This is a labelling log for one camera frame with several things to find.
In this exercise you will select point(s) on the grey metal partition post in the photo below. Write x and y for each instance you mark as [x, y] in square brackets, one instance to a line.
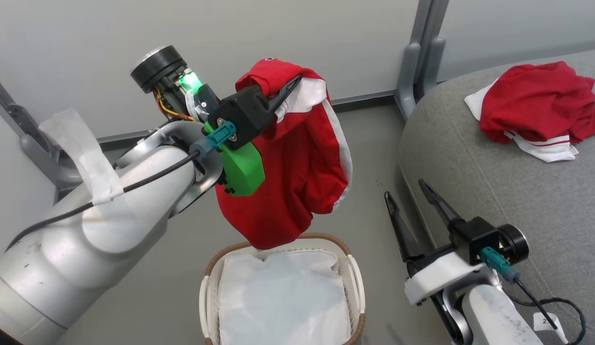
[424, 28]
[33, 148]

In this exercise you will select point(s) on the red white garment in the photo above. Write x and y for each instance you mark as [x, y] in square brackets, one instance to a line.
[532, 100]
[297, 182]

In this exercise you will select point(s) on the grey fabric sofa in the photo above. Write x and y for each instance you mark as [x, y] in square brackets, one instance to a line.
[518, 191]

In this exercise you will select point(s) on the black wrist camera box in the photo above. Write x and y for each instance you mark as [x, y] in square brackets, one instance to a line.
[472, 237]
[244, 115]

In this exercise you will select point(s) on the white laundry basket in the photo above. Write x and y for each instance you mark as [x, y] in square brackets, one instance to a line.
[355, 278]

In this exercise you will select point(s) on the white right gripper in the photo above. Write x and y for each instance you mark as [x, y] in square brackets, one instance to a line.
[441, 278]

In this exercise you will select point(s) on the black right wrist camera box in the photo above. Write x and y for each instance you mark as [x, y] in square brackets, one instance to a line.
[472, 237]

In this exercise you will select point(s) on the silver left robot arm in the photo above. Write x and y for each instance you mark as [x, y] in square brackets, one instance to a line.
[134, 206]

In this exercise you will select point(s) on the white basket liner cloth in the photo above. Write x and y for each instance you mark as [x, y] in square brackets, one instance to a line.
[283, 297]

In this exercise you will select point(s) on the white tape strip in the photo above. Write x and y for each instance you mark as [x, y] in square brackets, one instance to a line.
[86, 158]

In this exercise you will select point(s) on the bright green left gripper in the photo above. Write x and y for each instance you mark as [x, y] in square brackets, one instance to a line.
[244, 170]

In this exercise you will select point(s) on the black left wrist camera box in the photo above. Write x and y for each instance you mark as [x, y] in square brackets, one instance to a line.
[244, 115]

